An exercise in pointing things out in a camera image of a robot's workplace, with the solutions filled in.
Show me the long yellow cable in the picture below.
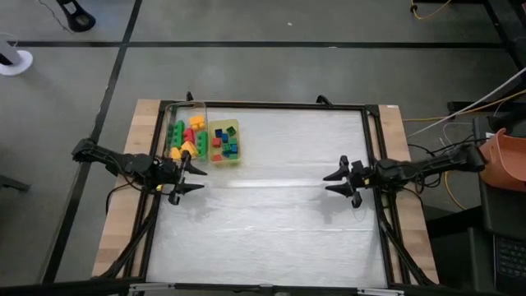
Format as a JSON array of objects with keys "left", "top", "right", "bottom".
[{"left": 402, "top": 89, "right": 526, "bottom": 123}]

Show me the white cable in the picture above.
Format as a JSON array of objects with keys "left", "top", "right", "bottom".
[{"left": 406, "top": 67, "right": 526, "bottom": 139}]

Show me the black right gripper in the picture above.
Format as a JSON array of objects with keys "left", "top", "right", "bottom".
[{"left": 322, "top": 155, "right": 375, "bottom": 209}]

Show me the black stand base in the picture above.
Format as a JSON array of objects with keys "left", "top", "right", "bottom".
[{"left": 55, "top": 0, "right": 97, "bottom": 33}]

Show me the black tripod leg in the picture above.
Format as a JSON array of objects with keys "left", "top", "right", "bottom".
[{"left": 482, "top": 0, "right": 526, "bottom": 71}]

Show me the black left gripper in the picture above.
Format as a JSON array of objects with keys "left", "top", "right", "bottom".
[{"left": 159, "top": 150, "right": 208, "bottom": 206}]

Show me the yellow translucent plastic bin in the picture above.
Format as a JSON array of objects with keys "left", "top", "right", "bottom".
[{"left": 207, "top": 118, "right": 242, "bottom": 167}]

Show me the clear plastic bin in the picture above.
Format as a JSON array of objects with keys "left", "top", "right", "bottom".
[{"left": 163, "top": 100, "right": 209, "bottom": 165}]

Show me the orange plastic bucket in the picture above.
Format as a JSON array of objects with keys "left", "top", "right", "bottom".
[{"left": 476, "top": 127, "right": 526, "bottom": 193}]

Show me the white round stand base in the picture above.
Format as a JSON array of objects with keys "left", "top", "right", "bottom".
[{"left": 0, "top": 35, "right": 34, "bottom": 77}]

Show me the black keyboard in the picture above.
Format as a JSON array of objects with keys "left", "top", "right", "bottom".
[{"left": 492, "top": 234, "right": 526, "bottom": 295}]

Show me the black metal table frame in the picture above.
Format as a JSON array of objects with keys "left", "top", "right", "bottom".
[{"left": 94, "top": 92, "right": 437, "bottom": 296}]

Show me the yellow plug cable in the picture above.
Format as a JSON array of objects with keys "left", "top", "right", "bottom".
[{"left": 442, "top": 170, "right": 468, "bottom": 211}]

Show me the long green building block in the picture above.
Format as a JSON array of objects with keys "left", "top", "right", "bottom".
[
  {"left": 196, "top": 131, "right": 209, "bottom": 160},
  {"left": 170, "top": 119, "right": 186, "bottom": 150}
]

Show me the grey metal foot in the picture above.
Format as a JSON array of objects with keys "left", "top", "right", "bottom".
[{"left": 0, "top": 174, "right": 32, "bottom": 193}]

